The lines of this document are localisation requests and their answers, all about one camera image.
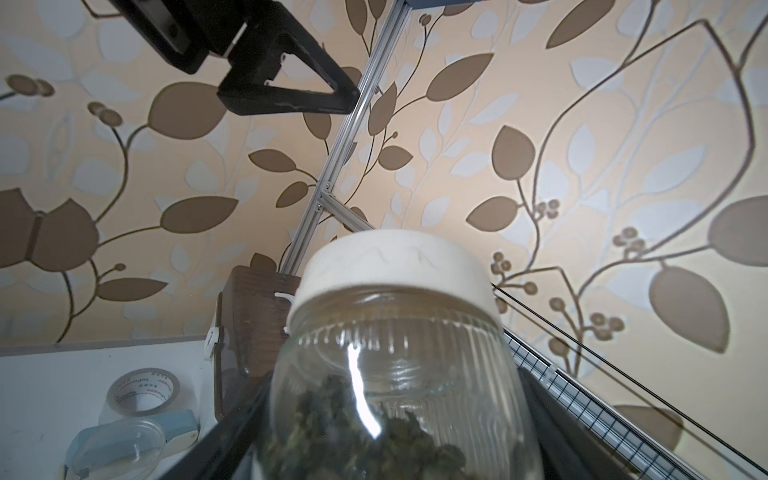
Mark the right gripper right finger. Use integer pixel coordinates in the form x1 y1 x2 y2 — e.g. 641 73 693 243
518 367 624 480

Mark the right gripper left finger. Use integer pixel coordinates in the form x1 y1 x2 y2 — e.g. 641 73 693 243
161 372 272 480

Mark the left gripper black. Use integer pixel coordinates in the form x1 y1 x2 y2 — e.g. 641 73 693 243
111 0 360 116

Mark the jar with beige lid back-left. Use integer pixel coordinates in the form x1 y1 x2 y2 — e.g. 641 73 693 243
259 230 544 479

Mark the clear jar with tea leaves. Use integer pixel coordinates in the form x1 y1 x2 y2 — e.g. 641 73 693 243
64 418 166 479

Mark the tape roll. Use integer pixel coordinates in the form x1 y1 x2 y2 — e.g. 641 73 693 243
106 368 181 417

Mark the brown lidded storage box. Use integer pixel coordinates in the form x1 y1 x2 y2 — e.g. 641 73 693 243
212 266 300 421

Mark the back wire basket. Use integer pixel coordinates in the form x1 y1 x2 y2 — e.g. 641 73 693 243
491 284 768 480

